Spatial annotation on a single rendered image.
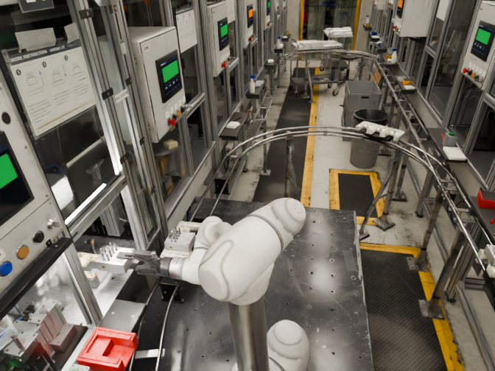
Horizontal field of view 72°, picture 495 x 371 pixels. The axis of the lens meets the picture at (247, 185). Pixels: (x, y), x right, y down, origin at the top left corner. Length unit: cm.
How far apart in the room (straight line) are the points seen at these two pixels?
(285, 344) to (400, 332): 141
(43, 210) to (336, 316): 127
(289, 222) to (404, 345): 181
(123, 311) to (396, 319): 181
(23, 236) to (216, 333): 92
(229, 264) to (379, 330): 191
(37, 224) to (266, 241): 66
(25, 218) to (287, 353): 91
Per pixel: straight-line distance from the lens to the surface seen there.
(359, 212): 347
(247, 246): 78
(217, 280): 76
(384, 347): 250
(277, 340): 130
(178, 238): 173
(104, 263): 152
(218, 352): 160
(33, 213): 111
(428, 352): 258
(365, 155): 413
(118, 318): 150
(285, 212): 85
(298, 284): 181
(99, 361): 135
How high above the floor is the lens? 204
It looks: 33 degrees down
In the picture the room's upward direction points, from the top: 2 degrees counter-clockwise
